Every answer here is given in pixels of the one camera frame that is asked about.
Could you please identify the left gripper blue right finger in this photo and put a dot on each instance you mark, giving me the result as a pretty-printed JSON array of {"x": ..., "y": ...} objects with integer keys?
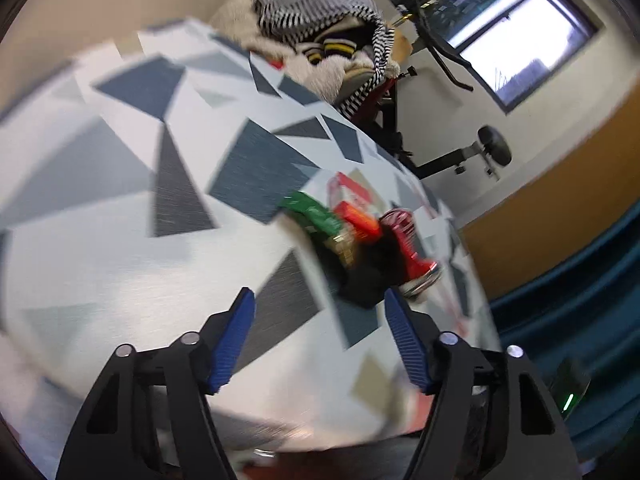
[{"x": 409, "y": 345}]

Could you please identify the green snack wrapper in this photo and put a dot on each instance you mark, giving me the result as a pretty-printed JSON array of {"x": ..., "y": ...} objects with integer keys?
[{"x": 322, "y": 225}]

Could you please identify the black white dotted glove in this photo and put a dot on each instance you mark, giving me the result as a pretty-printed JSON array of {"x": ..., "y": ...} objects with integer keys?
[{"x": 378, "y": 266}]

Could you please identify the pile of clothes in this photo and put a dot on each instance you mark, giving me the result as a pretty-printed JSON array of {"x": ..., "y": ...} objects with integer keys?
[{"x": 342, "y": 51}]

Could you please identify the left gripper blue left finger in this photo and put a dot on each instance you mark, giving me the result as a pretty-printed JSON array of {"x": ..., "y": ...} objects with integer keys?
[{"x": 229, "y": 343}]

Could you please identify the geometric patterned folding table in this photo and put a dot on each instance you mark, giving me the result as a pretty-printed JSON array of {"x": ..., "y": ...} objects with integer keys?
[{"x": 140, "y": 185}]

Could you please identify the black exercise bike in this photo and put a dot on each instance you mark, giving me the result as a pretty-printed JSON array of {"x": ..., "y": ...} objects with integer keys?
[{"x": 378, "y": 114}]

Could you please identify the window with dark frame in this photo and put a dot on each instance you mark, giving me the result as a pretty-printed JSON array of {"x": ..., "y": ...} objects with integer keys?
[{"x": 511, "y": 47}]

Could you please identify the red cigarette box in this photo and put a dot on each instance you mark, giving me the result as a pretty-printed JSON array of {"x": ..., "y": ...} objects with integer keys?
[{"x": 352, "y": 203}]

